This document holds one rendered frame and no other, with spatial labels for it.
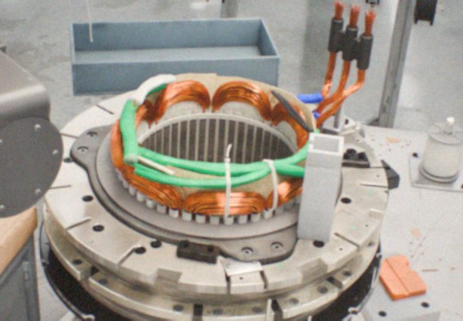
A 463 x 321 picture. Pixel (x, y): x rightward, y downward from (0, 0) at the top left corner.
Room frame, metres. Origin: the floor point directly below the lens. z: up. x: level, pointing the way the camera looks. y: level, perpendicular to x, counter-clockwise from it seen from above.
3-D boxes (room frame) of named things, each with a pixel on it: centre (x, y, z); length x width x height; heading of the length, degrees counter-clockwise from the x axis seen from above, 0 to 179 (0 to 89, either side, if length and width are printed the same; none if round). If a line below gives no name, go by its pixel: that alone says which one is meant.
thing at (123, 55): (1.02, 0.09, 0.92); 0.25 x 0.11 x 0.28; 103
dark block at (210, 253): (0.58, 0.02, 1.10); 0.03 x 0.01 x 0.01; 81
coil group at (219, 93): (0.78, 0.00, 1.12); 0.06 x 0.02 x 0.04; 81
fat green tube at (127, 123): (0.70, 0.09, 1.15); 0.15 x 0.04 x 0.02; 171
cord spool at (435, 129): (1.19, -0.32, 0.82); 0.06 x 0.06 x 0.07
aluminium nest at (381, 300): (0.90, -0.21, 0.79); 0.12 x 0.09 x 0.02; 21
